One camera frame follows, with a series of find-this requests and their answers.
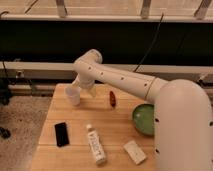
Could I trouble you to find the white rectangular box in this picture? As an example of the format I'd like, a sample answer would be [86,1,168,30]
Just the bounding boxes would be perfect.
[124,140,147,165]

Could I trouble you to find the black phone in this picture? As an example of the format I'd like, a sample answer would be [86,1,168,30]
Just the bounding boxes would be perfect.
[55,122,69,147]

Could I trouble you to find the red chili pepper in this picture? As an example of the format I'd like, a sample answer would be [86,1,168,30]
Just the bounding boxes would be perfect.
[110,91,116,107]

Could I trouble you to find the green bowl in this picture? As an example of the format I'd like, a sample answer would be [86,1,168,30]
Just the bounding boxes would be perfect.
[132,104,154,136]

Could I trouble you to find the black hanging cable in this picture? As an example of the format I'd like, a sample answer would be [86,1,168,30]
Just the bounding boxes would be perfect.
[132,12,165,73]

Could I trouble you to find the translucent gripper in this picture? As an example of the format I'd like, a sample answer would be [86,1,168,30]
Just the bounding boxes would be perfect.
[71,75,96,97]

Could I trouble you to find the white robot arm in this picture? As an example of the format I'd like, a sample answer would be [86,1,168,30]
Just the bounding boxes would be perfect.
[73,49,213,171]

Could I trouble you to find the white plastic bottle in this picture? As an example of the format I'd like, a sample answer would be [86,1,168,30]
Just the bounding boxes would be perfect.
[86,124,107,165]

